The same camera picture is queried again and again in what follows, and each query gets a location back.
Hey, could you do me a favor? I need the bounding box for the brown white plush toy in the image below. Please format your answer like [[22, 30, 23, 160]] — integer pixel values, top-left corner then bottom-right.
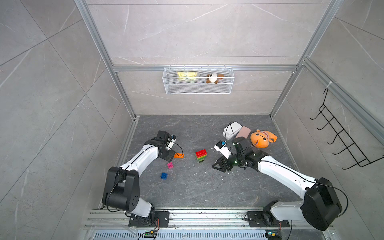
[[206, 73, 225, 84]]

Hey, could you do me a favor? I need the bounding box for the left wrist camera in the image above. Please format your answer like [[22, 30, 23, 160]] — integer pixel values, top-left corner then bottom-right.
[[167, 135, 176, 151]]

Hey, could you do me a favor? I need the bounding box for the orange lego brick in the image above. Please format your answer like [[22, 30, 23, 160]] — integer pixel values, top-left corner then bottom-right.
[[174, 153, 184, 159]]

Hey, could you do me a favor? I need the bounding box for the orange plush toy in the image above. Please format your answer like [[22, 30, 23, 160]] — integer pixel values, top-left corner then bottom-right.
[[251, 130, 278, 149]]

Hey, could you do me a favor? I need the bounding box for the pink rectangular box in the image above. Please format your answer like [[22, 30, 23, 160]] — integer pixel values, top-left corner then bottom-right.
[[236, 126, 251, 139]]

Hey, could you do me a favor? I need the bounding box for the yellow packet in basket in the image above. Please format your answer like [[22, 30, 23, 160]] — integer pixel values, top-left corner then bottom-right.
[[177, 71, 200, 82]]

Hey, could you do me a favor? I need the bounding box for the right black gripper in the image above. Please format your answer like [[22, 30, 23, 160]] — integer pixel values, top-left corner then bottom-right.
[[211, 152, 244, 172]]

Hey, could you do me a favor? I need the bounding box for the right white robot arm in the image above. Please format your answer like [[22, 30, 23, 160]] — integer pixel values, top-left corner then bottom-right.
[[212, 137, 347, 231]]

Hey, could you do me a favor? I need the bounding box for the white wire basket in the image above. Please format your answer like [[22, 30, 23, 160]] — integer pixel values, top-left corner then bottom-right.
[[163, 66, 235, 95]]

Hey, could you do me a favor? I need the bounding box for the white rectangular box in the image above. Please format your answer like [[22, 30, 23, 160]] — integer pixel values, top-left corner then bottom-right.
[[223, 122, 243, 140]]

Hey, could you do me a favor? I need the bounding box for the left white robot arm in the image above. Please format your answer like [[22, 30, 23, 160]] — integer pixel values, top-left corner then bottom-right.
[[102, 131, 177, 221]]

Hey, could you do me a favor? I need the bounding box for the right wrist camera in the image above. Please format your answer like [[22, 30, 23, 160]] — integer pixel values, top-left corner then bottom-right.
[[214, 141, 232, 159]]

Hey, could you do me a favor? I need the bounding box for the blue lego brick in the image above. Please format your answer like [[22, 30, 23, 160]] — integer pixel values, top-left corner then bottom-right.
[[161, 173, 168, 180]]

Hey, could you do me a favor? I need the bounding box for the aluminium mounting rail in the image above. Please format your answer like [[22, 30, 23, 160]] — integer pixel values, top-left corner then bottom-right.
[[83, 208, 314, 230]]

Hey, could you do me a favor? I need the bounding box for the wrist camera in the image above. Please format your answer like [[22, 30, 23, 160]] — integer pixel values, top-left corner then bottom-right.
[[214, 141, 232, 159], [167, 135, 176, 151]]

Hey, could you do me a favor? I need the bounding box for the black wall hook rack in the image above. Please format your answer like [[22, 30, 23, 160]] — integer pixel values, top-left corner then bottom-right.
[[310, 88, 384, 170]]

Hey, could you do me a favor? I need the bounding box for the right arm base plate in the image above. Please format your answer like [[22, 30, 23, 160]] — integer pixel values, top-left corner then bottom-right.
[[244, 211, 290, 228]]

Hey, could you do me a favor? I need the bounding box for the red lego brick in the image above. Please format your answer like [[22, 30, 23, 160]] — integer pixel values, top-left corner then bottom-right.
[[195, 150, 207, 159]]

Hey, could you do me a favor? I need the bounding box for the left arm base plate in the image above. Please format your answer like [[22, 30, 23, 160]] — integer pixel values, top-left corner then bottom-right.
[[129, 211, 170, 228]]

